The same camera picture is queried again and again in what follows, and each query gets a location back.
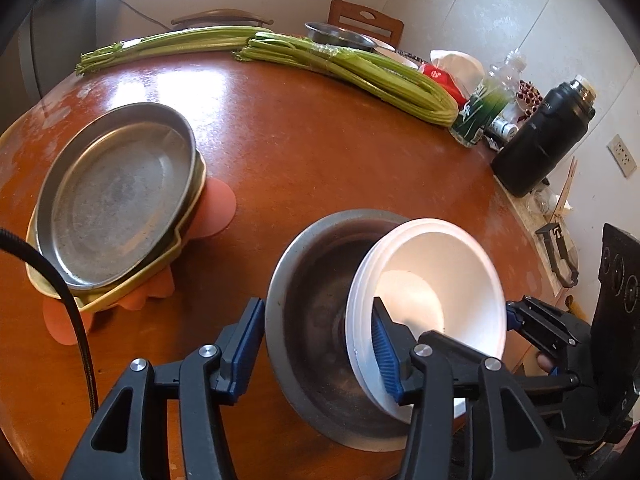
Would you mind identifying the clear glass jar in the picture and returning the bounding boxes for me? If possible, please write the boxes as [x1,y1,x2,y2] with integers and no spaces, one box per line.
[527,187,558,216]

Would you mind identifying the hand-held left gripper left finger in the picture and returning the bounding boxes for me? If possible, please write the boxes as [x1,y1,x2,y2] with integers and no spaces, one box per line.
[62,297,266,480]

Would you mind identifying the white ceramic bowl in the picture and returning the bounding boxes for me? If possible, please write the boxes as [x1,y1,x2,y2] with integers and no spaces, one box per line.
[372,42,421,70]

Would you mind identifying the red packet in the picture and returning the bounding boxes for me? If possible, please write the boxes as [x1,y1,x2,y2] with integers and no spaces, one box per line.
[419,63,468,106]

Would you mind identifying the white plastic bag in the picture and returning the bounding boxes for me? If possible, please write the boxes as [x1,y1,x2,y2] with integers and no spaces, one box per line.
[430,50,485,98]

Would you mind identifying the small steel bowl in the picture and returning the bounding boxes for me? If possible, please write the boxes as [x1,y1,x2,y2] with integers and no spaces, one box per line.
[304,21,377,51]

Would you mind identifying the wooden sticks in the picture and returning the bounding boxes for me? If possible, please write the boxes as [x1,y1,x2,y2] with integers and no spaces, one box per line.
[550,156,578,226]

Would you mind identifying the clear bottle with green label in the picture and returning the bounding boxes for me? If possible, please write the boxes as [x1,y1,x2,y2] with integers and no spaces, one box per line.
[449,49,531,148]

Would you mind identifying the yellow shell-shaped plate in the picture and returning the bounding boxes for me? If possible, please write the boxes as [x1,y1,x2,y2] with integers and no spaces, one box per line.
[25,147,208,313]

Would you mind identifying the plastic-wrapped celery bunch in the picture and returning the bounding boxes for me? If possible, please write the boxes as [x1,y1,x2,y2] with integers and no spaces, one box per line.
[235,32,460,127]

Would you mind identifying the black cable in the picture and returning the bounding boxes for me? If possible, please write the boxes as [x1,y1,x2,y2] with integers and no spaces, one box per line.
[0,227,98,418]

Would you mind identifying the small white pill bottle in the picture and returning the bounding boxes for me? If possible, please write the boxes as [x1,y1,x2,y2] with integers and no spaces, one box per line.
[492,116,518,141]

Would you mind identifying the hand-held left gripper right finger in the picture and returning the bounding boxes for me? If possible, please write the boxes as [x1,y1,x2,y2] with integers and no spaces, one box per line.
[370,296,576,480]

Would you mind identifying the wooden chair with curved back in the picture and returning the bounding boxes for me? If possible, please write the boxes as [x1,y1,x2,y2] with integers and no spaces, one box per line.
[171,8,273,28]

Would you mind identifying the bundle of brown sticks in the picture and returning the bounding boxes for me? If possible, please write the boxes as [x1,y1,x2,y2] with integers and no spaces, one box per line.
[517,80,543,121]

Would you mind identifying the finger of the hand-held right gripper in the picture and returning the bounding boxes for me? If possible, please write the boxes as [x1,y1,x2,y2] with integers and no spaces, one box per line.
[505,297,583,356]
[510,367,596,403]

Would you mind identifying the thin wall cable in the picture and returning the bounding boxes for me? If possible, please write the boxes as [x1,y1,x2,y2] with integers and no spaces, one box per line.
[97,0,173,31]

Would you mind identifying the wooden chair with cutout back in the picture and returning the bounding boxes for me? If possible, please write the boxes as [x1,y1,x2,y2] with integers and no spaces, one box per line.
[327,0,405,46]

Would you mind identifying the black thermos flask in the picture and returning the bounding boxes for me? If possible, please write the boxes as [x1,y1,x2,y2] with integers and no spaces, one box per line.
[491,76,598,198]

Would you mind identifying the large steel bowl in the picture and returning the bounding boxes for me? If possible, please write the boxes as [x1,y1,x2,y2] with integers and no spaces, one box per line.
[264,208,468,453]

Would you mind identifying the white wall socket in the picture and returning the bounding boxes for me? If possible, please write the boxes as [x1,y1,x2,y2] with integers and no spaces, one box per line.
[607,134,638,178]

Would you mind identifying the grey refrigerator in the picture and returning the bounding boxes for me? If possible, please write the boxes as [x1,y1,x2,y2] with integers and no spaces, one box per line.
[17,0,98,106]

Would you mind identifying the long celery bunch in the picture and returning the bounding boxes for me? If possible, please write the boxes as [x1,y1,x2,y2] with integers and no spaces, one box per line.
[75,25,273,77]

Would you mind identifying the round steel plate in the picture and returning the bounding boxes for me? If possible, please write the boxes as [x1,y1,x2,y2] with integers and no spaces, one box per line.
[36,102,197,290]

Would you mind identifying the black clip tool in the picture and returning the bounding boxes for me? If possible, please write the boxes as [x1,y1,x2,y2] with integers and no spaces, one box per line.
[535,222,581,288]

